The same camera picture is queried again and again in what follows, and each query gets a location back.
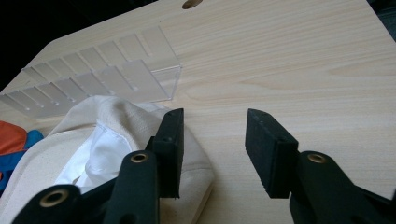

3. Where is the beige cloth bag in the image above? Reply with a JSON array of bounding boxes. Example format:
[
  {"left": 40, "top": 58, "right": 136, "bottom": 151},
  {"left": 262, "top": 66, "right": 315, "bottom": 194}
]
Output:
[{"left": 0, "top": 94, "right": 216, "bottom": 224}]

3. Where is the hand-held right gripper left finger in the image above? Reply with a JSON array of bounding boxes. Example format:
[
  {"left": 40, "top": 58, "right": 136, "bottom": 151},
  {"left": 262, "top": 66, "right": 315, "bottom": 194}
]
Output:
[{"left": 145, "top": 107, "right": 185, "bottom": 199}]

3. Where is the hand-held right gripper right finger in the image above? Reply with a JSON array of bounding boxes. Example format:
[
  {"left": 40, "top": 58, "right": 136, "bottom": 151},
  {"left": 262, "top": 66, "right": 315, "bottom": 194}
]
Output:
[{"left": 245, "top": 107, "right": 300, "bottom": 200}]

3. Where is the clear acrylic slotted rack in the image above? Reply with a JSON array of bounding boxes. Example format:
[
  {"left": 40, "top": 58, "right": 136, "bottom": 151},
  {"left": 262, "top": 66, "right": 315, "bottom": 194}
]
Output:
[{"left": 0, "top": 25, "right": 183, "bottom": 119}]

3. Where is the orange and blue cloth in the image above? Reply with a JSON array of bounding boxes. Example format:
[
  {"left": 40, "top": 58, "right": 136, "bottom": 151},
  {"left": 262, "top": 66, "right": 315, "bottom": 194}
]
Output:
[{"left": 0, "top": 120, "right": 45, "bottom": 198}]

